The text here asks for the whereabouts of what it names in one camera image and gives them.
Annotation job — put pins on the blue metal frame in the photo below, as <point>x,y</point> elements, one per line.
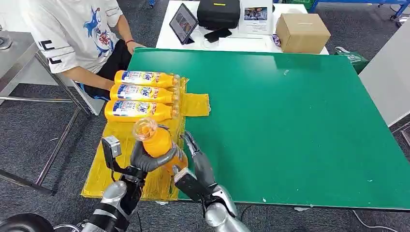
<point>352,2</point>

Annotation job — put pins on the white seat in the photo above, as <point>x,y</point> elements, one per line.
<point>94,104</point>

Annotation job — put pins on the brown cardboard box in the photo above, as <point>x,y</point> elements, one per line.
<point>301,32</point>

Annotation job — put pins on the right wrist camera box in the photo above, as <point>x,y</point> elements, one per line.
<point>190,185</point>

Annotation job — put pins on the orange drink bottle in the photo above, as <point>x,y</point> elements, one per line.
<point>144,78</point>
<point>137,110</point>
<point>157,142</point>
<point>141,93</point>

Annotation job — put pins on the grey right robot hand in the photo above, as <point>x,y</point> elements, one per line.
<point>201,166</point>

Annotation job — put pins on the person in white shirt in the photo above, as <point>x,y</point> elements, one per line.
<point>70,32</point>

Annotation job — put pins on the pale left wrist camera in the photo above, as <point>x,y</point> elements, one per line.
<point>110,148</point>

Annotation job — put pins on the grey metal table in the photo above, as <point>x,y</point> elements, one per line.
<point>12,64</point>

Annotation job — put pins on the black smartphone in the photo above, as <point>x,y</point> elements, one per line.
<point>217,35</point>

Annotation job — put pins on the black tablet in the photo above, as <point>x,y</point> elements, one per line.
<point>183,23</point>

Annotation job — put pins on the pale grey panel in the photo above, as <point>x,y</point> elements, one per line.
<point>387,73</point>

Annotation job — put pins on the white table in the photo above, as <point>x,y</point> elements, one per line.
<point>243,44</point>

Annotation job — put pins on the white printed leaflet stand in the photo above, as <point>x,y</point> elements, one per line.
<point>255,16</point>

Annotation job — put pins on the green shopping bag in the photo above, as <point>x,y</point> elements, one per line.
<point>353,59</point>

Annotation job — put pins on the black carry bag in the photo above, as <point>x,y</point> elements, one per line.
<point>218,14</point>

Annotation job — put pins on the small patterned pouch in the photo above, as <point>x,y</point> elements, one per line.
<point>276,40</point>

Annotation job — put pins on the yellow plastic sheet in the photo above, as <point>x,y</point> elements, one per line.
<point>128,141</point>

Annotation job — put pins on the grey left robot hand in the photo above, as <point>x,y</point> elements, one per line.
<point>141,161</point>

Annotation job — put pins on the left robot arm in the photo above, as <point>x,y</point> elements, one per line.
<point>112,201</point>

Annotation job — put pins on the black rounded robot body part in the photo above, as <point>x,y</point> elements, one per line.
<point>22,224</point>

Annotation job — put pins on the green table mat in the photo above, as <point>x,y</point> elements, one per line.
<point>288,128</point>

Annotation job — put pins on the round metal disc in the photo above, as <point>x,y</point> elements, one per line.
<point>4,43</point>

